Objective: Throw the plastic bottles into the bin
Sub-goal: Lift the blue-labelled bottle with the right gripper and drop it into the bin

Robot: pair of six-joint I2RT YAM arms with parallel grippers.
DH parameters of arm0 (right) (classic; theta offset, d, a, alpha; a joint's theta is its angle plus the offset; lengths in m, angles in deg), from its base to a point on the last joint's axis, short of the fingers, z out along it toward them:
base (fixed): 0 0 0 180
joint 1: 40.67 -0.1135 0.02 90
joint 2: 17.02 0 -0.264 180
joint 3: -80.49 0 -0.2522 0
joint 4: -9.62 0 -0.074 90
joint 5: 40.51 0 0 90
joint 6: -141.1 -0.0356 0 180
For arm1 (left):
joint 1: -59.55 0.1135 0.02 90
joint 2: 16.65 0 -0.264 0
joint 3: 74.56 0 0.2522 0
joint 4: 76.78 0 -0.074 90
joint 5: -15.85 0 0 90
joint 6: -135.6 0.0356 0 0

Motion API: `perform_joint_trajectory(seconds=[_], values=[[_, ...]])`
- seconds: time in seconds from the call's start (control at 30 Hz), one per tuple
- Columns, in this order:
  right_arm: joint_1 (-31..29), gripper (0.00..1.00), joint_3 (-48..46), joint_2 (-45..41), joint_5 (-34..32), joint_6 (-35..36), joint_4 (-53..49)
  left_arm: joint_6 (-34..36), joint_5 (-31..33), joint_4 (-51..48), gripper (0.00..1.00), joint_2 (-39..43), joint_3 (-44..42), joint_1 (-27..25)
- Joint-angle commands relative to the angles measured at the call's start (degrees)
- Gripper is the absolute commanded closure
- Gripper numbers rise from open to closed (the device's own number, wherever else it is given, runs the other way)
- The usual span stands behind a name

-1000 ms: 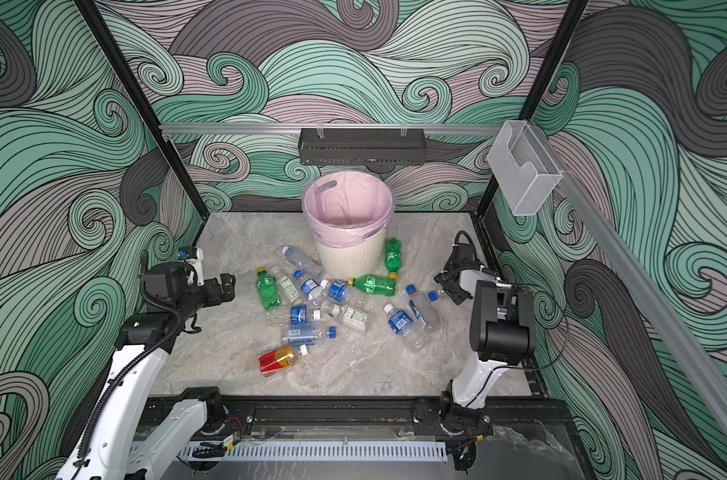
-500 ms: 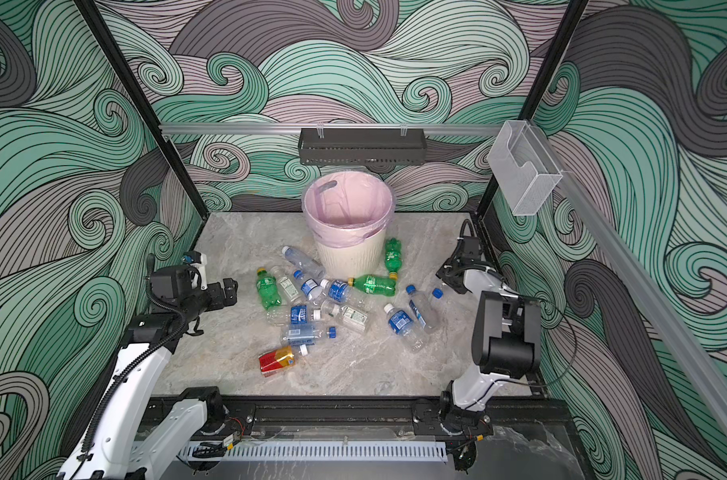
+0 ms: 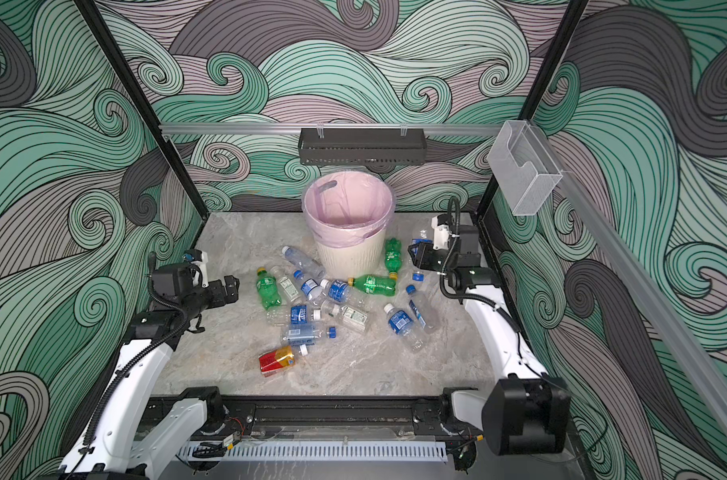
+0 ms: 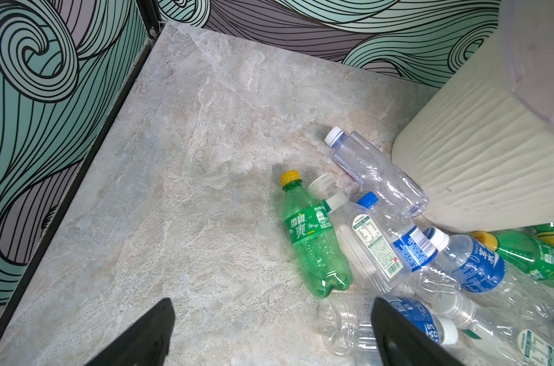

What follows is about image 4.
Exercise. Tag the clear bottle blue striped label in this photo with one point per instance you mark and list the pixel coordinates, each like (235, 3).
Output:
(409, 247)

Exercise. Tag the clear bottle green white label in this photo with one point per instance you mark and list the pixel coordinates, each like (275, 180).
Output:
(376, 265)

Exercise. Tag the pink bin liner bag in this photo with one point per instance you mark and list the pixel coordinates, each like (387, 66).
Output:
(527, 31)

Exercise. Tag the Pocari bottle blue label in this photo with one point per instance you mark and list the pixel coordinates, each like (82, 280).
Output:
(344, 321)

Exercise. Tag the green bottle yellow cap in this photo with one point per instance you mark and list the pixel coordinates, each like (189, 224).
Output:
(532, 256)

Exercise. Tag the black frame post left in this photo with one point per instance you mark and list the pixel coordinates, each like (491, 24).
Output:
(151, 17)

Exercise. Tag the clear bottle white cap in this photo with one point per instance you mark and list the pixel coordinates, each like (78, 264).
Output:
(373, 170)

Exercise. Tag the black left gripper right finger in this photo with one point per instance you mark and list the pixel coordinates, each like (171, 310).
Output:
(408, 333)

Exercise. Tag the cream ribbed trash bin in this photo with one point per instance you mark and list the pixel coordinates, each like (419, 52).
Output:
(484, 160)

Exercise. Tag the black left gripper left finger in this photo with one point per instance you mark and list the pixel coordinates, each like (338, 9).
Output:
(145, 342)

